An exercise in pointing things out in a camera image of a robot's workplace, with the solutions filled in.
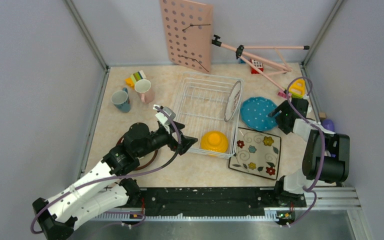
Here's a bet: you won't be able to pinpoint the pink mug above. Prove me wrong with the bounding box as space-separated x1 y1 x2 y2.
134 79 155 104

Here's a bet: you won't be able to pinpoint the square floral plate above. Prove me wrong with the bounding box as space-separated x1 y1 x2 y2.
228 127 282 181

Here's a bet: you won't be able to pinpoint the blue grey mug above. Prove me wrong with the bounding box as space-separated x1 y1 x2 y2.
110 87 131 113

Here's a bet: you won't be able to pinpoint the yellow ribbed bowl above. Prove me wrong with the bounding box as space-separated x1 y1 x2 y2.
200 130 229 153

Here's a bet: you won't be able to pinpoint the white wire dish rack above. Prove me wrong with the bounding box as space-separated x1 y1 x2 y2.
173 72 244 159

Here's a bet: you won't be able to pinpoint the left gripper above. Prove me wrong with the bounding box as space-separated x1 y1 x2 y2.
136 121 198 158

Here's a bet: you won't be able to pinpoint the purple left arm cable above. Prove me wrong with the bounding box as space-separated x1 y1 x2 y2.
29 105 186 235

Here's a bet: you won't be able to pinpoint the teal polka dot plate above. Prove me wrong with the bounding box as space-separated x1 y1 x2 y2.
239 96 278 132

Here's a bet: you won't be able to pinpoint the red toy block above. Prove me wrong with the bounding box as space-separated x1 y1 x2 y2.
249 58 264 74

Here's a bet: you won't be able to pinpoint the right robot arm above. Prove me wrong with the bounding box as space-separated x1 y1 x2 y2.
269 97 351 206

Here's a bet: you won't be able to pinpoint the small wooden block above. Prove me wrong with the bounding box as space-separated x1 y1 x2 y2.
318 112 327 121

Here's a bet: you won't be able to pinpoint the cream bowl with brown rim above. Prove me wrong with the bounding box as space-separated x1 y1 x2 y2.
134 149 159 171

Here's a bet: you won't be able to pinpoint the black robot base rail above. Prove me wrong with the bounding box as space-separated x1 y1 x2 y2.
109 186 307 219

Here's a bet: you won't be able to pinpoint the stacked coloured toy blocks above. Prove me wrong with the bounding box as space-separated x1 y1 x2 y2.
125 70 147 88

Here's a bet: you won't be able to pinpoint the round white patterned plate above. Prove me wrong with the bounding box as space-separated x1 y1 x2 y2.
224 80 242 122

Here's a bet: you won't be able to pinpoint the pink pegboard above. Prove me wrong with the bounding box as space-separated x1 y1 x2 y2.
159 0 214 74

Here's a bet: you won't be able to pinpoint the pink tripod stand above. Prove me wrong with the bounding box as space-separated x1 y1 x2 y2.
211 34 311 99

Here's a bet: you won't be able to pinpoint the yellow triangle toy block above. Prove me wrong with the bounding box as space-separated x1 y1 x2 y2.
288 78 306 99

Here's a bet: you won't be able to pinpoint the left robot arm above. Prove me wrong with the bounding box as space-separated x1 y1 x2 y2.
30 121 198 240

